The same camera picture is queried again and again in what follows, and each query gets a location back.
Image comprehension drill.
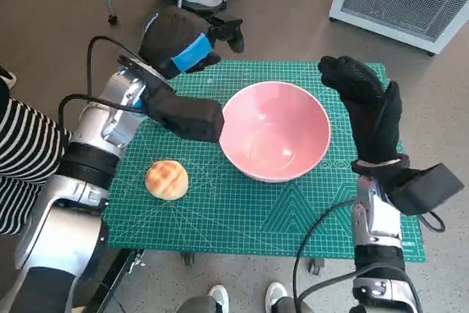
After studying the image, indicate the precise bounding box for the green cutting mat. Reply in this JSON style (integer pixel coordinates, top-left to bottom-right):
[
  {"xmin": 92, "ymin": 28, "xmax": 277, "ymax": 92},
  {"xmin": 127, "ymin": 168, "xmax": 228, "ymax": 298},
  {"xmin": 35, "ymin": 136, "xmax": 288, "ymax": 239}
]
[{"xmin": 106, "ymin": 59, "xmax": 428, "ymax": 263}]

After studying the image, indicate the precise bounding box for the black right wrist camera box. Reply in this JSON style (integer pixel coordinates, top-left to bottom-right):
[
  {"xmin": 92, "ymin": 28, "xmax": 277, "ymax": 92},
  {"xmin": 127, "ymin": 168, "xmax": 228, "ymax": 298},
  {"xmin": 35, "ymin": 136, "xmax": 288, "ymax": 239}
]
[{"xmin": 380, "ymin": 161, "xmax": 465, "ymax": 216}]

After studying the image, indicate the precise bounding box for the black metal frame bar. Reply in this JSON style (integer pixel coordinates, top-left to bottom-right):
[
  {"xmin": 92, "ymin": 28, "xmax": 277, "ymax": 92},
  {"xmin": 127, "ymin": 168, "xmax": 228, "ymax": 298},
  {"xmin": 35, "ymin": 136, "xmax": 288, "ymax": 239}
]
[{"xmin": 78, "ymin": 248, "xmax": 146, "ymax": 313}]

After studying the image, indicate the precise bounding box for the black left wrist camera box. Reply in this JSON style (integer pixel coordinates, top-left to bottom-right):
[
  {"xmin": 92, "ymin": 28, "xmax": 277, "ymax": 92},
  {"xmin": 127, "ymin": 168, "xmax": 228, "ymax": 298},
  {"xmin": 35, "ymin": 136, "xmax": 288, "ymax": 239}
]
[{"xmin": 117, "ymin": 54, "xmax": 225, "ymax": 144}]

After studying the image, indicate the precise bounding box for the pink bowl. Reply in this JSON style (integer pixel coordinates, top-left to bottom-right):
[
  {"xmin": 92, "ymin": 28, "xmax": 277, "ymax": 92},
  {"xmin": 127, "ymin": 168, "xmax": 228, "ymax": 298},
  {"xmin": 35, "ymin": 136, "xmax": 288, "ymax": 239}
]
[{"xmin": 218, "ymin": 81, "xmax": 333, "ymax": 183}]

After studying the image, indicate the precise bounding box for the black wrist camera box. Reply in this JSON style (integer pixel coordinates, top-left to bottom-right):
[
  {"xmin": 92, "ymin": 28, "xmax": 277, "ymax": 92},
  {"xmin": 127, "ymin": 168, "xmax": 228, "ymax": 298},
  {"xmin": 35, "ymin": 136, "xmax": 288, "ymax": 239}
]
[
  {"xmin": 117, "ymin": 54, "xmax": 225, "ymax": 144},
  {"xmin": 380, "ymin": 161, "xmax": 465, "ymax": 216}
]

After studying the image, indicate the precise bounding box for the small black cable loop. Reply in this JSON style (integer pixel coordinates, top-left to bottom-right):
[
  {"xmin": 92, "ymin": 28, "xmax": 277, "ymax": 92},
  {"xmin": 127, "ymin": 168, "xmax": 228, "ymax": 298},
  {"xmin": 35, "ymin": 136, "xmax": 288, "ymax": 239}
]
[{"xmin": 419, "ymin": 212, "xmax": 446, "ymax": 232}]

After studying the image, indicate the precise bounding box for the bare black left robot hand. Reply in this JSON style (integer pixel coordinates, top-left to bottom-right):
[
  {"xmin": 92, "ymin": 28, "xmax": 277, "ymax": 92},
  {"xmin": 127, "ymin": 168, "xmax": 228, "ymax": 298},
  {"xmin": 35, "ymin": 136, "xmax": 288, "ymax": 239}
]
[{"xmin": 138, "ymin": 6, "xmax": 245, "ymax": 80}]

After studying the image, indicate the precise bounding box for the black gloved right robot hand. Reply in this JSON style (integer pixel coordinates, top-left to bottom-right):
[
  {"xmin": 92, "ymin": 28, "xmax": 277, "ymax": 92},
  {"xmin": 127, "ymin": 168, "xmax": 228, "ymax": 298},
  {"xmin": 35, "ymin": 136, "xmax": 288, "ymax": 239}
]
[{"xmin": 317, "ymin": 54, "xmax": 404, "ymax": 163}]

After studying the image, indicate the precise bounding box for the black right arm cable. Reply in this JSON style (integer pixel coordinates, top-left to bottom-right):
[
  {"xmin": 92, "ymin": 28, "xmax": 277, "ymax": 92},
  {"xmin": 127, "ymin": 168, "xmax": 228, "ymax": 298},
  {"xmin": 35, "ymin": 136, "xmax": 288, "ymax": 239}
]
[{"xmin": 292, "ymin": 199, "xmax": 362, "ymax": 313}]

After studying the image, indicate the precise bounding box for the round bread bun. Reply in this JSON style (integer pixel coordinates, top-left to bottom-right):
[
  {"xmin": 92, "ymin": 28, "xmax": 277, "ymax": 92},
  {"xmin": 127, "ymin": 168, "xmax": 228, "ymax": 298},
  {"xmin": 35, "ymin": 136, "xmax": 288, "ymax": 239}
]
[{"xmin": 145, "ymin": 160, "xmax": 190, "ymax": 202}]

